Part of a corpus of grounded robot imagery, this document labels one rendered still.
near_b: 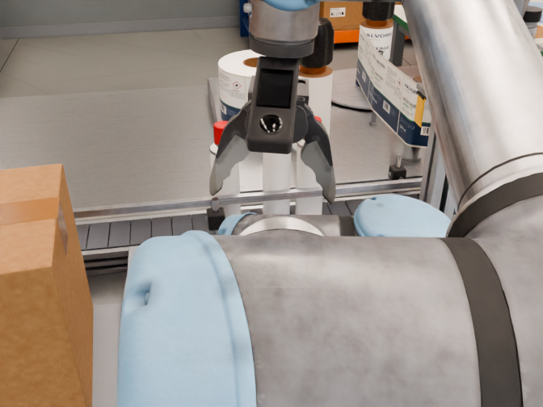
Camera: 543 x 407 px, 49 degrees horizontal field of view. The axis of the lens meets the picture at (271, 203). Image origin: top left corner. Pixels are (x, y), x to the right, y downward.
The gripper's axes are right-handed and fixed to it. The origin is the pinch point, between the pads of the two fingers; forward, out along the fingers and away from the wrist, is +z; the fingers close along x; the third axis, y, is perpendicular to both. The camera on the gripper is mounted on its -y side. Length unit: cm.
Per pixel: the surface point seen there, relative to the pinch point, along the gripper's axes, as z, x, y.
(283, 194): 15.2, -1.6, 29.5
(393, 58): 45, -52, 222
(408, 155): 19, -29, 58
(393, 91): 8, -25, 67
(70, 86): 109, 147, 324
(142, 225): 24.6, 24.4, 30.2
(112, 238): 25.0, 28.9, 25.9
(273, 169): 11.1, 0.4, 31.1
